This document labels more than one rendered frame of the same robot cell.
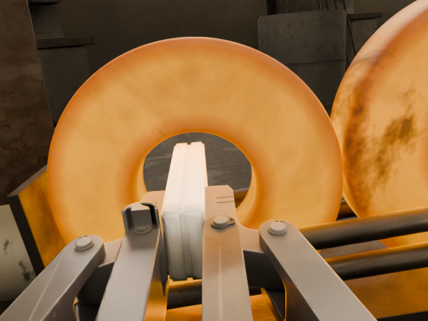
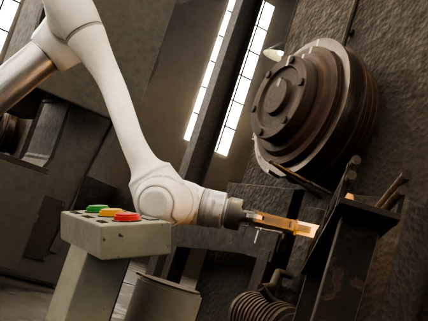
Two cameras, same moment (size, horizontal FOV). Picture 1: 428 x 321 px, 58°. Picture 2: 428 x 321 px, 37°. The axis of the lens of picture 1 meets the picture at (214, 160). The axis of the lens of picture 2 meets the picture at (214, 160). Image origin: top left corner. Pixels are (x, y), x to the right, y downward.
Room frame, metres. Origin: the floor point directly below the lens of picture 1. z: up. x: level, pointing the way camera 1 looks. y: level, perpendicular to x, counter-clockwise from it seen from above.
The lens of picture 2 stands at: (0.11, -1.48, 0.59)
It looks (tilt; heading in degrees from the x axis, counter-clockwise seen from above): 8 degrees up; 99
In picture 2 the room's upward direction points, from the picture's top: 18 degrees clockwise
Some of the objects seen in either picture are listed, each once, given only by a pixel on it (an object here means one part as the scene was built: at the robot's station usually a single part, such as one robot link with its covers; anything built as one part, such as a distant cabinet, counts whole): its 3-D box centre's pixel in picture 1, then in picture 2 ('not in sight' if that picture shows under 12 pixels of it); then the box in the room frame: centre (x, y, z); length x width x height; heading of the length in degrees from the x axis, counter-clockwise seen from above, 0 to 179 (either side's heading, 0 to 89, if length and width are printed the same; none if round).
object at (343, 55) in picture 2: not in sight; (306, 110); (0.05, 0.51, 1.11); 0.47 x 0.06 x 0.47; 125
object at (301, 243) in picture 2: not in sight; (314, 253); (0.19, 0.33, 0.68); 0.11 x 0.08 x 0.24; 35
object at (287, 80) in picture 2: not in sight; (281, 99); (-0.03, 0.46, 1.11); 0.28 x 0.06 x 0.28; 125
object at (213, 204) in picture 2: not in sight; (214, 209); (-0.07, 0.01, 0.69); 0.09 x 0.06 x 0.09; 90
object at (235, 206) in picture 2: not in sight; (244, 216); (0.00, 0.01, 0.70); 0.09 x 0.08 x 0.07; 0
